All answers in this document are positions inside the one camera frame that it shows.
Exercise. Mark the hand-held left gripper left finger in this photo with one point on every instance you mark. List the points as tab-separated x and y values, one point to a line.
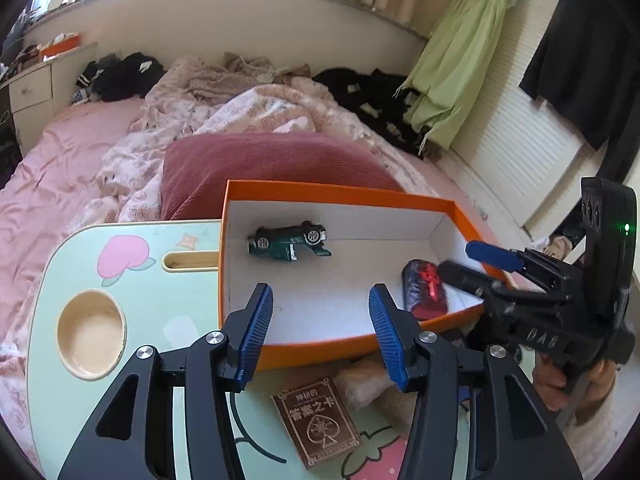
257	330

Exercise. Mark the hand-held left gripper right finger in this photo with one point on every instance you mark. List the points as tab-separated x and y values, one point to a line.
385	330

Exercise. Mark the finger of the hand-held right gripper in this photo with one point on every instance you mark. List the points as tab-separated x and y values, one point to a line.
465	277
492	255

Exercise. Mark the orange cardboard box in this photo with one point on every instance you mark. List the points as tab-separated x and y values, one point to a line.
350	352

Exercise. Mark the dark red patterned pouch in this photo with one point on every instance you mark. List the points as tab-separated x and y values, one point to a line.
425	305

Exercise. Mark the beige furry plush toy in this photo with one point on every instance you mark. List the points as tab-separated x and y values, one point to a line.
365	380

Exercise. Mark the green toy car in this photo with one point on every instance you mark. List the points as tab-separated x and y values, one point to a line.
285	237

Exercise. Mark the brown card box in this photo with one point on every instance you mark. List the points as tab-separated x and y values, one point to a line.
315	420

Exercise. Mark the person's right forearm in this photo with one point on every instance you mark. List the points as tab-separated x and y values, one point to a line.
617	427

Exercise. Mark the green cartoon desktop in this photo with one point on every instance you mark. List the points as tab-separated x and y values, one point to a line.
150	305

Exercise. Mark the person's right hand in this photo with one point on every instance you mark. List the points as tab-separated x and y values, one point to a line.
547	385

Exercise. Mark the beige crumpled clothes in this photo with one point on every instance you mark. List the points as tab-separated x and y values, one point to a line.
557	247

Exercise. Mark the light green dress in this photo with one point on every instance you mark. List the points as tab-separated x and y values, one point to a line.
465	50

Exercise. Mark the black hanging garment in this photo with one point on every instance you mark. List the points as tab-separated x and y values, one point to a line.
590	70

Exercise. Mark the black clothes pile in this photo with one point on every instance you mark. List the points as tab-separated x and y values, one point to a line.
125	77
360	90

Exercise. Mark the beige fuzzy blanket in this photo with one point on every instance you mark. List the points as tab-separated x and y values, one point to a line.
220	80

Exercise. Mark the white nightstand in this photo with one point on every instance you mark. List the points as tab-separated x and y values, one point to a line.
30	90

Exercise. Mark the orange tissue box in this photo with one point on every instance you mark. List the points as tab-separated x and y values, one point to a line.
62	46

